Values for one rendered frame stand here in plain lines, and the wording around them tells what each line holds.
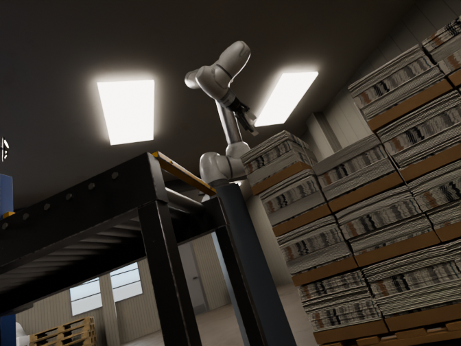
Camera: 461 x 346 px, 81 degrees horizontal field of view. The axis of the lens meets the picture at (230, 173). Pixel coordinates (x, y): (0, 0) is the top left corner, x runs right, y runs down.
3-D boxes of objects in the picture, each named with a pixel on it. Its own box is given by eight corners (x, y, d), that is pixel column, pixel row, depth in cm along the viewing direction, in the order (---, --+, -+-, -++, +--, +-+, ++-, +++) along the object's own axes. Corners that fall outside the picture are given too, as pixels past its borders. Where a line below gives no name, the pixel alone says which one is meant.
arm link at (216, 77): (219, 104, 130) (237, 82, 129) (195, 81, 121) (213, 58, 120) (211, 99, 139) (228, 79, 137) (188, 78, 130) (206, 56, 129)
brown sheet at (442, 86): (381, 150, 139) (377, 143, 141) (444, 119, 126) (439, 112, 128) (371, 130, 109) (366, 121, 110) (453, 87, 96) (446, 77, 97)
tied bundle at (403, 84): (382, 151, 139) (360, 115, 148) (446, 120, 126) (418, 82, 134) (372, 132, 109) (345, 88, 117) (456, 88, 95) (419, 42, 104)
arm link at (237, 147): (228, 180, 185) (258, 172, 189) (233, 178, 169) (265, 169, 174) (199, 74, 190) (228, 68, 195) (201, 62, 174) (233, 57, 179)
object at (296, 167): (267, 196, 151) (264, 189, 153) (313, 172, 138) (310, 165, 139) (252, 195, 138) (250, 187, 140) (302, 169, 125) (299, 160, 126)
